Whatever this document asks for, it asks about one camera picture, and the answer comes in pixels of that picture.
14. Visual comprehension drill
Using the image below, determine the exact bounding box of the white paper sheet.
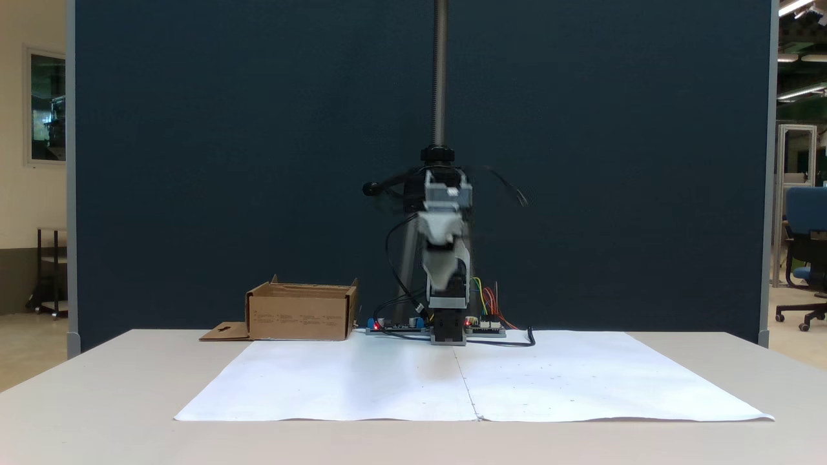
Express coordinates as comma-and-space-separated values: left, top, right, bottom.
173, 331, 480, 422
452, 331, 775, 424

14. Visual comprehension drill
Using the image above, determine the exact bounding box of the blue office chair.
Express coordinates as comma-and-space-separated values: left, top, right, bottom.
775, 185, 827, 333

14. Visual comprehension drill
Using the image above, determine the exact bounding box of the dark blue partition panel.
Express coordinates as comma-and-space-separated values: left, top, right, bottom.
66, 0, 780, 355

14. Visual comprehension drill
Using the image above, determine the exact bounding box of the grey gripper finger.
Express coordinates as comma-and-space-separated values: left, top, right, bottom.
424, 255, 462, 293

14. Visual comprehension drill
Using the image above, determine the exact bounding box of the black shoulder cable loop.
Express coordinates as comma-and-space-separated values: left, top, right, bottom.
384, 214, 432, 324

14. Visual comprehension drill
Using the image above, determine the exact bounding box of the brown cardboard box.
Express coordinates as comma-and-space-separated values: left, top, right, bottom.
200, 275, 359, 342

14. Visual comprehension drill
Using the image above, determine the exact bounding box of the black trolley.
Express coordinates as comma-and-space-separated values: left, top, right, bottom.
26, 226, 68, 321

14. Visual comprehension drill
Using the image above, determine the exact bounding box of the grey controller circuit board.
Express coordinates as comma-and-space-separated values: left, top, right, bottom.
466, 316, 507, 338

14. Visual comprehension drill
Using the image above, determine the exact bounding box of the red jumper wire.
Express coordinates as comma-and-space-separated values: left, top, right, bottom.
485, 282, 519, 331

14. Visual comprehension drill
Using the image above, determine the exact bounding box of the framed wall window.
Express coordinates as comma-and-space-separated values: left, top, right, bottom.
24, 45, 67, 166

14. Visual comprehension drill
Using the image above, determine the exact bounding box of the blue circuit board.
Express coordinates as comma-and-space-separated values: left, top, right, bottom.
366, 316, 429, 336

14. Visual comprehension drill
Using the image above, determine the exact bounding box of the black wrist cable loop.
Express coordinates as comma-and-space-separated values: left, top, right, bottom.
479, 165, 532, 209

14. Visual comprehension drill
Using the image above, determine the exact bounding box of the metal frame cabinet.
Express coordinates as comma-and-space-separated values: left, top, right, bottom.
771, 123, 819, 289

